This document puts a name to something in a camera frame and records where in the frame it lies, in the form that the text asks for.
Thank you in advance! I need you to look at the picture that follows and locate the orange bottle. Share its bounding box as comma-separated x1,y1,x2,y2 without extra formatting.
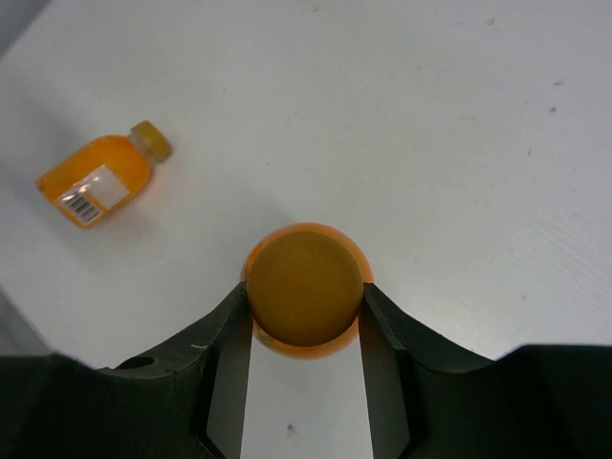
241,222,374,360
35,120,173,230

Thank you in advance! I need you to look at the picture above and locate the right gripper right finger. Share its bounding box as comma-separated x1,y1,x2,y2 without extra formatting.
359,283,611,458

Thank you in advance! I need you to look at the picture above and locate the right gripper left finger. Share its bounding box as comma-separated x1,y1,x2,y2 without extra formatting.
1,283,252,458

